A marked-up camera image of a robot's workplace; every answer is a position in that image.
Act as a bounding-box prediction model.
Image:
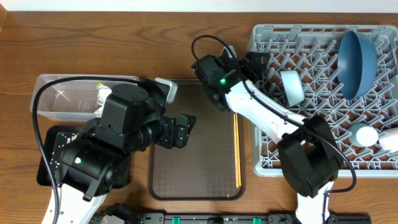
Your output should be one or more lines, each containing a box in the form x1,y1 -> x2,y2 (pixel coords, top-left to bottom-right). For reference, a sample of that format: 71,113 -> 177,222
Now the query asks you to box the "light blue rice bowl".
280,70 -> 305,107

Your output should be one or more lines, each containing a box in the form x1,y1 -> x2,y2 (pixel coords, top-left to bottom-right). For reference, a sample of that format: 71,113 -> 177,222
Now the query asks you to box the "green yellow foil wrapper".
96,82 -> 112,106

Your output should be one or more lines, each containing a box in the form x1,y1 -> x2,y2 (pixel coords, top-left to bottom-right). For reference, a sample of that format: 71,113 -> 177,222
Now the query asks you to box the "dark blue plate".
338,31 -> 377,100

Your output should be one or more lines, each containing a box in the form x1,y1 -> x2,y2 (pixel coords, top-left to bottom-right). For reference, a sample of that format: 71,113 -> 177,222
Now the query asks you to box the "light blue plastic cup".
348,123 -> 379,147

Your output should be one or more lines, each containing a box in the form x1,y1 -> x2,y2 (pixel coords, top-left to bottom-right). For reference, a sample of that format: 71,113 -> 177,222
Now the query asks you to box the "pink plastic cup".
379,128 -> 398,153

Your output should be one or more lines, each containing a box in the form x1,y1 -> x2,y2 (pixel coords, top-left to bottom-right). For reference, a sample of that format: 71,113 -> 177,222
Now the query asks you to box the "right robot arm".
192,50 -> 343,223

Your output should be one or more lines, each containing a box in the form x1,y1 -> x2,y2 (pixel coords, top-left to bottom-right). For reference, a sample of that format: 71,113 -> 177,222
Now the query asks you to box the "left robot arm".
42,78 -> 197,223

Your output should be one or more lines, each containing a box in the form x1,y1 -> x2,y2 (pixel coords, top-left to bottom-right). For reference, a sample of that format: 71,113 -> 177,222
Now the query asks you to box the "grey dishwasher rack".
248,24 -> 397,178

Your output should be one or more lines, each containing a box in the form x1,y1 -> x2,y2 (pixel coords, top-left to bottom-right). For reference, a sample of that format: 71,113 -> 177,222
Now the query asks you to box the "dark brown serving tray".
148,79 -> 245,200

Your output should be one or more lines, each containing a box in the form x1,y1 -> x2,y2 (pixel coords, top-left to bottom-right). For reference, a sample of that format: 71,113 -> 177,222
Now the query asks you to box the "clear plastic bin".
29,73 -> 140,123

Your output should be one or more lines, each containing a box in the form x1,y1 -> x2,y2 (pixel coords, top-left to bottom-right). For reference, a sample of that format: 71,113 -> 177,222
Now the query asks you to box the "spilled white rice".
50,132 -> 78,174

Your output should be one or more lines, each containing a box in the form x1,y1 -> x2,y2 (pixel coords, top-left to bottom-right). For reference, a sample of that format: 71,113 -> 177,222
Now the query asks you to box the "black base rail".
90,203 -> 373,224

